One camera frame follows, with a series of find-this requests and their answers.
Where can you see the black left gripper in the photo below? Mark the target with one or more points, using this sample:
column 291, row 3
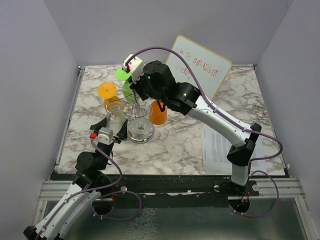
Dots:
column 123, row 134

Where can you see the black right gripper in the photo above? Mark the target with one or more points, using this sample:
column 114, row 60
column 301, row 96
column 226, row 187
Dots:
column 136, row 87

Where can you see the clear wine glass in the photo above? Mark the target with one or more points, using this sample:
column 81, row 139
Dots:
column 140, row 130
column 115, row 116

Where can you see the green wine glass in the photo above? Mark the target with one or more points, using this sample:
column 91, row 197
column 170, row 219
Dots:
column 121, row 75

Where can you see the orange wine glass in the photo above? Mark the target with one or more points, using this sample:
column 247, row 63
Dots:
column 158, row 117
column 107, row 91

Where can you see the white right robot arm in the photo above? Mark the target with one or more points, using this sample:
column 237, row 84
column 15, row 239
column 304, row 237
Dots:
column 155, row 80

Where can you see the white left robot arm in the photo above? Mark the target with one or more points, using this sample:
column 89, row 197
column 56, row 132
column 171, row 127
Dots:
column 88, row 184

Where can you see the chrome wine glass rack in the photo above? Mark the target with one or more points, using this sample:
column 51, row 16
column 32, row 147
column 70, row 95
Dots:
column 127, row 117

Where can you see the yellow framed whiteboard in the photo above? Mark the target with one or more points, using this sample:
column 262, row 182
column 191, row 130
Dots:
column 209, row 67

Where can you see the printed paper sheets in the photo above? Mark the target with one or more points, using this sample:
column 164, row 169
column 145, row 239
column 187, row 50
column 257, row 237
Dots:
column 215, row 148

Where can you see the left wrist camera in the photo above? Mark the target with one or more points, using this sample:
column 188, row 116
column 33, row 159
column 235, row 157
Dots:
column 103, row 136

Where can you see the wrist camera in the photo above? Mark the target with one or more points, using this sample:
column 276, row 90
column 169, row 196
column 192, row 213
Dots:
column 134, row 65
column 103, row 136

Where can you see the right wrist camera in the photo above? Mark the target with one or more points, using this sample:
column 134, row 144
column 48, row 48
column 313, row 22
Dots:
column 134, row 65

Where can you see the black front mounting rail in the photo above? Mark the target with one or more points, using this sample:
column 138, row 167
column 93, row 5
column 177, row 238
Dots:
column 182, row 191

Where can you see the aluminium table edge rail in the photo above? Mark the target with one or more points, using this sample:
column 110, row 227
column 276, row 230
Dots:
column 176, row 150

